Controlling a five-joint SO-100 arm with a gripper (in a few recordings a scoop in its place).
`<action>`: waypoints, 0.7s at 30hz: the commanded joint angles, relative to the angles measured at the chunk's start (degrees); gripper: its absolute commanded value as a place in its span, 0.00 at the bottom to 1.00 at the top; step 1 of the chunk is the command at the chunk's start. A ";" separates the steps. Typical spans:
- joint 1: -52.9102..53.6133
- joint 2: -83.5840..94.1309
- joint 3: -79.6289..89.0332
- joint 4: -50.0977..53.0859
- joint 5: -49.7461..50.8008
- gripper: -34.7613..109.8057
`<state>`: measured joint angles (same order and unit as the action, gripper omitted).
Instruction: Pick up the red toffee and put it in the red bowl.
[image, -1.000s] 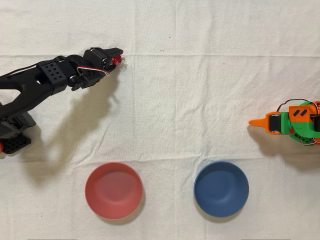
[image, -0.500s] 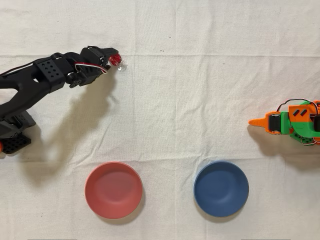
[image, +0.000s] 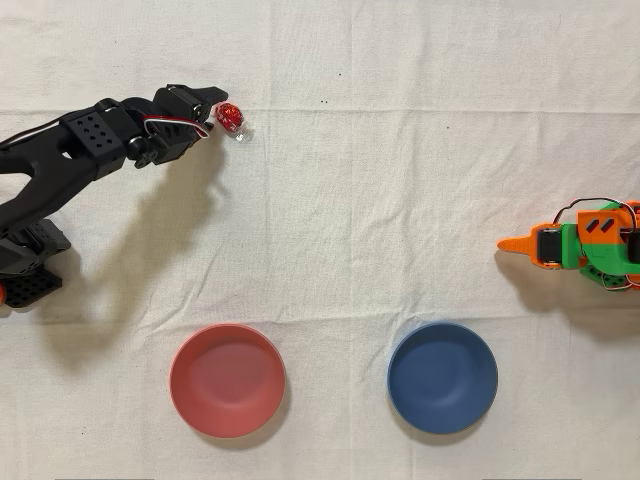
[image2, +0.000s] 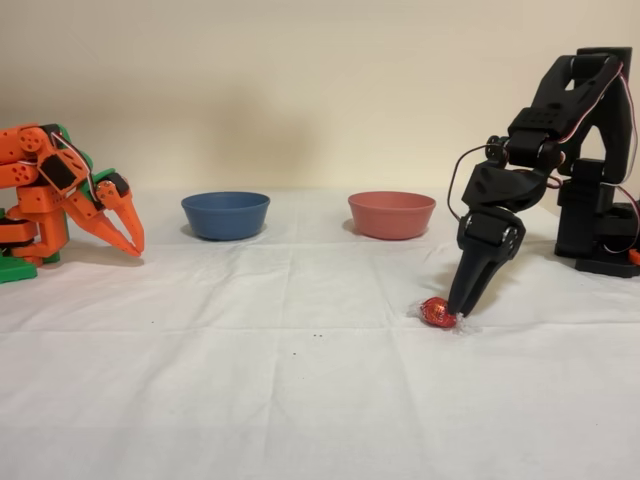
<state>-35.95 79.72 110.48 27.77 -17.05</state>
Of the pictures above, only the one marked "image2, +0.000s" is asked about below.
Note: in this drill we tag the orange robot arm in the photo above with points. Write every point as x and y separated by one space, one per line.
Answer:
35 200

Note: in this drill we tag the white tablecloth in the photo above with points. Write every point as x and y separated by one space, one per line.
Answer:
300 390

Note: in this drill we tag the red bowl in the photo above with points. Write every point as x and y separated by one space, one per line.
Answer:
391 220

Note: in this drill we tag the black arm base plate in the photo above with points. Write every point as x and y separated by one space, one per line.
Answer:
605 266

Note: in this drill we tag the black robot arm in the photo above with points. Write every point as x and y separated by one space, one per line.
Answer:
580 200

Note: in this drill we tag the red candy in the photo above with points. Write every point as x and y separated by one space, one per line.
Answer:
434 313

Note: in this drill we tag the blue bowl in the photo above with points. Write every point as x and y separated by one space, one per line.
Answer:
225 220

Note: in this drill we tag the green arm base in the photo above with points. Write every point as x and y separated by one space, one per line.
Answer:
15 272

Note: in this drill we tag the small orange clamp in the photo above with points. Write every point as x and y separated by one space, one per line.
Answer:
635 256

